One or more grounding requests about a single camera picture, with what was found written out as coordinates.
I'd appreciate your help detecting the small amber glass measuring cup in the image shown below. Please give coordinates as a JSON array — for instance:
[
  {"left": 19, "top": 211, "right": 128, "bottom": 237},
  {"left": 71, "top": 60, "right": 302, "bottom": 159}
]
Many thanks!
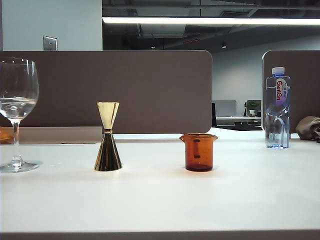
[{"left": 179, "top": 133, "right": 219, "bottom": 172}]

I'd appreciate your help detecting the gold metal jigger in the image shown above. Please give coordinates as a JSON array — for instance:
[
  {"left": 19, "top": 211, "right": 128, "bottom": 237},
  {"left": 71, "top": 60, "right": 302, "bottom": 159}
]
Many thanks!
[{"left": 94, "top": 101, "right": 123, "bottom": 172}]

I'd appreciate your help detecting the clear plastic water bottle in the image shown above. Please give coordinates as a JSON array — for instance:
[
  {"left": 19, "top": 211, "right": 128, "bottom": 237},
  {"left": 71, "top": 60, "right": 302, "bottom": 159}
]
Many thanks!
[{"left": 264, "top": 66, "right": 292, "bottom": 150}]

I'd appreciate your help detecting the clear wine glass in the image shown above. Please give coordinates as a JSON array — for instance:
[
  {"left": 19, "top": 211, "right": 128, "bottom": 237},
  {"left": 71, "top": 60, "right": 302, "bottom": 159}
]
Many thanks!
[{"left": 0, "top": 56, "right": 41, "bottom": 173}]

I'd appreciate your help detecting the brown desk partition panel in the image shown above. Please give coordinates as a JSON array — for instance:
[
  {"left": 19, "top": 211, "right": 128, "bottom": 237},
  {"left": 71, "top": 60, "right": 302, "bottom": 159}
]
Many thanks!
[
  {"left": 0, "top": 49, "right": 213, "bottom": 135},
  {"left": 261, "top": 49, "right": 320, "bottom": 133}
]

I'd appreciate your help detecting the black office chair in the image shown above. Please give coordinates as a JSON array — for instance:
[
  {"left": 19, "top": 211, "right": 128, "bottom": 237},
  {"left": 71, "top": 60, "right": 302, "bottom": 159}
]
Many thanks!
[{"left": 211, "top": 101, "right": 218, "bottom": 128}]

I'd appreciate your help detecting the pale background desk divider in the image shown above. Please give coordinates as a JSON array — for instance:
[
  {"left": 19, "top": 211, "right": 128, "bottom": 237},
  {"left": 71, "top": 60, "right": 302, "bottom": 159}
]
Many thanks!
[{"left": 212, "top": 99, "right": 237, "bottom": 117}]

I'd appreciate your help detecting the white background desk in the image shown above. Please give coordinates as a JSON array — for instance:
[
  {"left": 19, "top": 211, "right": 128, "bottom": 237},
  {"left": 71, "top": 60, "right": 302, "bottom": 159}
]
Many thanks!
[{"left": 216, "top": 115, "right": 263, "bottom": 131}]

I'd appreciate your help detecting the potted green plant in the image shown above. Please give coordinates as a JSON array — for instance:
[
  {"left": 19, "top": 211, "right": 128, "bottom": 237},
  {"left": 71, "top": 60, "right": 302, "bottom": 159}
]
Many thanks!
[{"left": 244, "top": 100, "right": 261, "bottom": 118}]

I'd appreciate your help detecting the long ceiling light strip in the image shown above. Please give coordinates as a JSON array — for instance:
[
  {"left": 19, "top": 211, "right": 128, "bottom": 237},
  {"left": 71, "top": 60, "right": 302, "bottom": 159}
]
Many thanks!
[{"left": 101, "top": 16, "right": 320, "bottom": 26}]

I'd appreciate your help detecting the crumpled brown cloth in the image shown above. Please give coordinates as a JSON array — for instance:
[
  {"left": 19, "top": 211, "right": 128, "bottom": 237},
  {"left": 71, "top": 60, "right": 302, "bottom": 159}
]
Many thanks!
[{"left": 295, "top": 115, "right": 320, "bottom": 144}]

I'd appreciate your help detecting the grey cable tray lid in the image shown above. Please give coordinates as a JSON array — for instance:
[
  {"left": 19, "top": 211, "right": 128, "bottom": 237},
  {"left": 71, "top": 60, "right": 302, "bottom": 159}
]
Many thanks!
[{"left": 9, "top": 125, "right": 104, "bottom": 145}]

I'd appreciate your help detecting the metal wall outlet plate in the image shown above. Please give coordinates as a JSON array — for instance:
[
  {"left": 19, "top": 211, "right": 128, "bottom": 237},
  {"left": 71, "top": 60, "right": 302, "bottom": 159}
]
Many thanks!
[{"left": 43, "top": 35, "right": 59, "bottom": 51}]

